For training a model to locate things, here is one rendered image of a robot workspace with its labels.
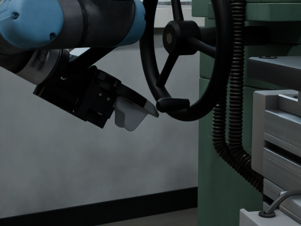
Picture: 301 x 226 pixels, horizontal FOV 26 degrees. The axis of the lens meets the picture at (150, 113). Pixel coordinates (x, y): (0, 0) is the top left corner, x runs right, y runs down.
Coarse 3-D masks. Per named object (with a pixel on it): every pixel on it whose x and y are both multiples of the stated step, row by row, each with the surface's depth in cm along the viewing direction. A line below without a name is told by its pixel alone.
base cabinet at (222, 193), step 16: (208, 80) 138; (208, 128) 140; (208, 144) 140; (208, 160) 140; (208, 176) 141; (224, 176) 135; (240, 176) 130; (208, 192) 141; (224, 192) 136; (240, 192) 131; (256, 192) 126; (208, 208) 142; (224, 208) 136; (240, 208) 131; (256, 208) 126; (208, 224) 142; (224, 224) 137
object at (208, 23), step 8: (208, 24) 137; (248, 24) 125; (256, 24) 122; (264, 24) 120; (272, 24) 118; (280, 24) 116; (288, 24) 114; (296, 24) 113; (272, 32) 118; (280, 32) 116; (288, 32) 114; (296, 32) 113; (272, 40) 119; (280, 40) 117; (288, 40) 115; (296, 40) 113
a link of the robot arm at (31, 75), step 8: (32, 56) 95; (40, 56) 95; (48, 56) 97; (56, 56) 97; (32, 64) 96; (40, 64) 96; (48, 64) 97; (56, 64) 98; (24, 72) 97; (32, 72) 97; (40, 72) 97; (48, 72) 97; (32, 80) 98; (40, 80) 98
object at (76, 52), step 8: (80, 48) 102; (88, 48) 101; (96, 48) 101; (104, 48) 102; (112, 48) 102; (72, 56) 101; (80, 56) 100; (88, 56) 101; (96, 56) 101; (72, 64) 100; (80, 64) 100; (88, 64) 101; (80, 72) 100
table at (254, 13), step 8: (192, 0) 141; (200, 0) 139; (208, 0) 136; (192, 8) 142; (200, 8) 139; (208, 8) 119; (248, 8) 109; (256, 8) 107; (264, 8) 105; (272, 8) 104; (280, 8) 105; (288, 8) 106; (296, 8) 106; (192, 16) 142; (200, 16) 139; (208, 16) 119; (248, 16) 109; (256, 16) 107; (264, 16) 105; (272, 16) 104; (280, 16) 105; (288, 16) 106; (296, 16) 107
